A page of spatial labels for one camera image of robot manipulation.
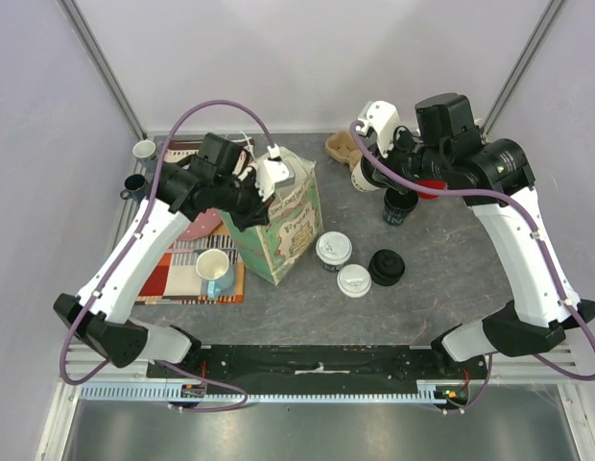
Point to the black plastic lid stack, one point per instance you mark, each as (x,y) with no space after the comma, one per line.
(386,267)

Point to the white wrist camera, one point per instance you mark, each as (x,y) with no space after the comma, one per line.
(271,172)
(381,118)

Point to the aluminium frame post right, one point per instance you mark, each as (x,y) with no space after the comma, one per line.
(537,37)

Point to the pink dotted plate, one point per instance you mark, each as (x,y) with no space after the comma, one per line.
(205,223)

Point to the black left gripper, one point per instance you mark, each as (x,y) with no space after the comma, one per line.
(259,214)

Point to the light blue ceramic mug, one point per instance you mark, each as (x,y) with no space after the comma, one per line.
(215,270)

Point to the white paper cup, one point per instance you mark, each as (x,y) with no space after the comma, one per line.
(362,177)

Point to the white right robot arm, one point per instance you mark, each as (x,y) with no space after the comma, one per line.
(497,184)

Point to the green patterned paper bag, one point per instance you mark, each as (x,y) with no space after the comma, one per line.
(271,251)

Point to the pink handled knife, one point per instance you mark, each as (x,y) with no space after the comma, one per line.
(188,251)

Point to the black paper cup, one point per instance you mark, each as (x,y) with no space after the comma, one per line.
(398,206)
(335,265)

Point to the white lid stack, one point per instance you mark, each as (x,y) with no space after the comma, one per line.
(354,281)

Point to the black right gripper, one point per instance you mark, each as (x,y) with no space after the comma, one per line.
(387,166)

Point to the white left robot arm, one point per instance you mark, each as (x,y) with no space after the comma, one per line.
(220,175)

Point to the grey ceramic mug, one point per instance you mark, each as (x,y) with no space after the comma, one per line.
(144,150)

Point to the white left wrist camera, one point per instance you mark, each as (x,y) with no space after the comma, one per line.
(271,172)

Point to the dark blue ceramic mug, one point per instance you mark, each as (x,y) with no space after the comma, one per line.
(134,188)

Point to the red ribbed paper cup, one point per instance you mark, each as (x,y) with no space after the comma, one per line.
(431,184)

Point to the white slotted cable duct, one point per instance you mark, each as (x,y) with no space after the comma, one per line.
(182,392)

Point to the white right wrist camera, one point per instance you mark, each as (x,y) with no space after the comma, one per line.
(381,118)

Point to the brown pulp carrier stack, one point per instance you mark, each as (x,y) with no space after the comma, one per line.
(343,149)

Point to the aluminium frame post left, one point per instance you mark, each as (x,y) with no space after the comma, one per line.
(83,31)

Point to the white plastic cup lid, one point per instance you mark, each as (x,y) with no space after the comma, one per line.
(334,247)

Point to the aluminium frame post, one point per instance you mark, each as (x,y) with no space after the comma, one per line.
(537,37)
(83,31)

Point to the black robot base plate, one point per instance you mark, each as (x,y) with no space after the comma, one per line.
(327,368)

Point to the colourful patterned placemat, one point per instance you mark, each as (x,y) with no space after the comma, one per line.
(175,280)

